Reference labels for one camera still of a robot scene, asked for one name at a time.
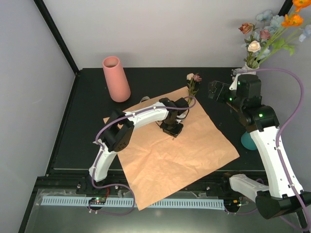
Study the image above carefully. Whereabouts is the cream printed ribbon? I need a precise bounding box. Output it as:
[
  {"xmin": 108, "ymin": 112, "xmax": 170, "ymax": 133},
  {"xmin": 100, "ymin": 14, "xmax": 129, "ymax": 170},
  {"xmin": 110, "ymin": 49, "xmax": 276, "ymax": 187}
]
[{"xmin": 139, "ymin": 96, "xmax": 150, "ymax": 103}]

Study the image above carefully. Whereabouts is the pink artificial flower bunch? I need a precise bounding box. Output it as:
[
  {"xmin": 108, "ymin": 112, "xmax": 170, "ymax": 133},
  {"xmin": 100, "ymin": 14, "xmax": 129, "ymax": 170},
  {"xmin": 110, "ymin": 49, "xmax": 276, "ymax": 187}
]
[{"xmin": 239, "ymin": 23, "xmax": 272, "ymax": 69}]

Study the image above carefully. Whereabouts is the orange artificial flower bunch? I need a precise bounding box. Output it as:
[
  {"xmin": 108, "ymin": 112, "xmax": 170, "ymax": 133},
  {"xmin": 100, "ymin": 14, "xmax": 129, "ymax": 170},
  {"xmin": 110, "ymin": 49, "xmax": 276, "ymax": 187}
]
[{"xmin": 259, "ymin": 0, "xmax": 311, "ymax": 66}]

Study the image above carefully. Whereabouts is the blue artificial flower bunch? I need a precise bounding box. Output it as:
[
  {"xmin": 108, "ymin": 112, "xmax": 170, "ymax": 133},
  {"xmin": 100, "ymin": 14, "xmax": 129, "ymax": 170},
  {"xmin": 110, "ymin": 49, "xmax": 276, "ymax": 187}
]
[{"xmin": 254, "ymin": 10, "xmax": 284, "ymax": 54}]

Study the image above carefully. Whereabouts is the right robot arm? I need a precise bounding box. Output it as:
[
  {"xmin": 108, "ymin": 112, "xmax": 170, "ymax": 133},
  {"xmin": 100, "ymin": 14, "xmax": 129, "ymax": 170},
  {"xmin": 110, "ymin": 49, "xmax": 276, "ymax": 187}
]
[{"xmin": 208, "ymin": 74, "xmax": 311, "ymax": 219}]

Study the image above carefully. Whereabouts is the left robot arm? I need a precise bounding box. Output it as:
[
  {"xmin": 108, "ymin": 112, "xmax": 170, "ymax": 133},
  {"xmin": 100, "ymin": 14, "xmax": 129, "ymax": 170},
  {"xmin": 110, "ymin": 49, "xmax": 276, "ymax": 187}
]
[{"xmin": 87, "ymin": 97, "xmax": 195, "ymax": 194}]

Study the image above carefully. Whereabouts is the white ribbed vase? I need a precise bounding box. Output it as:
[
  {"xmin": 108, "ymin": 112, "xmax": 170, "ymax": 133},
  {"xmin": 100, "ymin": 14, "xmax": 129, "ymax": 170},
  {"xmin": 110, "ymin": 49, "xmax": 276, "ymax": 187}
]
[{"xmin": 242, "ymin": 63, "xmax": 257, "ymax": 75}]

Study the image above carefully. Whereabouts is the teal cylindrical vase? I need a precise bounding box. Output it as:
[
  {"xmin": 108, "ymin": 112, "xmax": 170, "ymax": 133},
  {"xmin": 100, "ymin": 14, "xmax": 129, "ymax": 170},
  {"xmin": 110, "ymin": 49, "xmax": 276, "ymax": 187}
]
[{"xmin": 241, "ymin": 132, "xmax": 257, "ymax": 150}]

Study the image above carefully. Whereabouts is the pink ceramic vase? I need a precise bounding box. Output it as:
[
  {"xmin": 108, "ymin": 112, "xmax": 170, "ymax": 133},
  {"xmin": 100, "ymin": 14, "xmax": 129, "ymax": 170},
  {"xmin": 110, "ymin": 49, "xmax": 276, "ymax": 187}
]
[{"xmin": 103, "ymin": 56, "xmax": 131, "ymax": 102}]

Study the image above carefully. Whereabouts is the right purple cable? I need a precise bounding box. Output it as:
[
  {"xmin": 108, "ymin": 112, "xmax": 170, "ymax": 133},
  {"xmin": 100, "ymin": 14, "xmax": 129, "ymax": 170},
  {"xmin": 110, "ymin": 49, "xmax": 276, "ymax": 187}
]
[{"xmin": 224, "ymin": 67, "xmax": 311, "ymax": 231}]

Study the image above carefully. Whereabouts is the right black frame post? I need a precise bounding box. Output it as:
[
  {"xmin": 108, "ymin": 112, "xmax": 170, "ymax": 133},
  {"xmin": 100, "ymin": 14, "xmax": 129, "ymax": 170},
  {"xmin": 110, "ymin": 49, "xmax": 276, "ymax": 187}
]
[{"xmin": 278, "ymin": 0, "xmax": 293, "ymax": 16}]

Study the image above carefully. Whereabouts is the black frame post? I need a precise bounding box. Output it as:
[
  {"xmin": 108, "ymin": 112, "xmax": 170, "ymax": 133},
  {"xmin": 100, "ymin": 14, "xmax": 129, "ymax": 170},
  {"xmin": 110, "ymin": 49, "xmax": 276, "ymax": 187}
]
[
  {"xmin": 278, "ymin": 0, "xmax": 293, "ymax": 16},
  {"xmin": 33, "ymin": 0, "xmax": 80, "ymax": 75}
]

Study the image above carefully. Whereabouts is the white slotted cable duct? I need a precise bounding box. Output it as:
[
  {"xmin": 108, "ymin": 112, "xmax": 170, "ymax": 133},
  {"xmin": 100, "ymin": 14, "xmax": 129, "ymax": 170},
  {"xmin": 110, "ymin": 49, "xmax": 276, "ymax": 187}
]
[{"xmin": 41, "ymin": 196, "xmax": 225, "ymax": 210}]

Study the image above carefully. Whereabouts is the left black frame post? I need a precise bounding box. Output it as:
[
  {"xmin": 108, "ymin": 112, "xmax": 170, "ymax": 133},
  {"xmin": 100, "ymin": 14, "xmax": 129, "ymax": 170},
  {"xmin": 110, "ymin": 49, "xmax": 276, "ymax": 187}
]
[{"xmin": 33, "ymin": 0, "xmax": 80, "ymax": 75}]

